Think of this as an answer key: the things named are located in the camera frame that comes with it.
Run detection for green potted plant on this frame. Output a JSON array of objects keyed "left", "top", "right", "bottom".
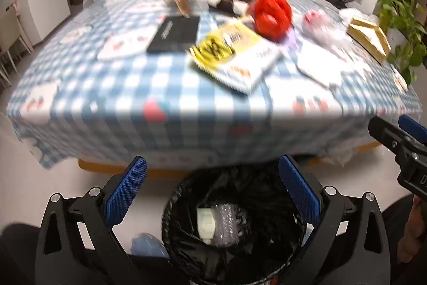
[{"left": 377, "top": 0, "right": 427, "bottom": 85}]

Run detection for beige chair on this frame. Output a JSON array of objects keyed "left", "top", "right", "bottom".
[{"left": 0, "top": 9, "right": 34, "bottom": 85}]

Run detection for red plastic bag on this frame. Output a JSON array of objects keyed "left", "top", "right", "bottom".
[{"left": 248, "top": 0, "right": 294, "bottom": 43}]

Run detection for yellow and white packet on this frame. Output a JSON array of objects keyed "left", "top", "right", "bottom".
[{"left": 188, "top": 18, "right": 282, "bottom": 95}]

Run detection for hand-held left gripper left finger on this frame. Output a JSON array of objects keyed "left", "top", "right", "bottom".
[{"left": 35, "top": 155, "right": 149, "bottom": 285}]

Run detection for blue slipper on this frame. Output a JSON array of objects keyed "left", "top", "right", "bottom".
[{"left": 130, "top": 233, "right": 169, "bottom": 259}]

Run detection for person's right hand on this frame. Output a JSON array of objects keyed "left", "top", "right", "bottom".
[{"left": 404, "top": 197, "right": 427, "bottom": 263}]

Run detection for clear bubble wrap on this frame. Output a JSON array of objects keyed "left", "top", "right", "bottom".
[{"left": 212, "top": 203, "right": 251, "bottom": 247}]

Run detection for white paper sheet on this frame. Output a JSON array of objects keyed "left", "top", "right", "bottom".
[{"left": 296, "top": 45, "right": 344, "bottom": 89}]

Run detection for blue checked bear tablecloth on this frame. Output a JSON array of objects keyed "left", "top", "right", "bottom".
[{"left": 7, "top": 0, "right": 421, "bottom": 170}]

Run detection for flat black box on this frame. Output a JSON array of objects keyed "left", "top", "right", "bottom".
[{"left": 147, "top": 15, "right": 201, "bottom": 54}]

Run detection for white bag with red print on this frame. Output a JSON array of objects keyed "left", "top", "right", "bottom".
[{"left": 302, "top": 9, "right": 347, "bottom": 48}]

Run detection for trash bin with black liner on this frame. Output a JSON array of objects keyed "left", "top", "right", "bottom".
[{"left": 161, "top": 165, "right": 321, "bottom": 285}]

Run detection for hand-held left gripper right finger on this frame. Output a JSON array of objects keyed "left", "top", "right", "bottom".
[{"left": 278, "top": 154, "right": 391, "bottom": 285}]

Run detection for gold foil bag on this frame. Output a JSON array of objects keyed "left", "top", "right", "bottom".
[{"left": 347, "top": 16, "right": 392, "bottom": 64}]

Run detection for crumpled white tissue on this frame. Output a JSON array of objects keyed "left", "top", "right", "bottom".
[{"left": 339, "top": 8, "right": 366, "bottom": 25}]

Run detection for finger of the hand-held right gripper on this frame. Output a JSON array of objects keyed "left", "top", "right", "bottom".
[
  {"left": 398, "top": 115, "right": 427, "bottom": 152},
  {"left": 367, "top": 116, "right": 416, "bottom": 157}
]

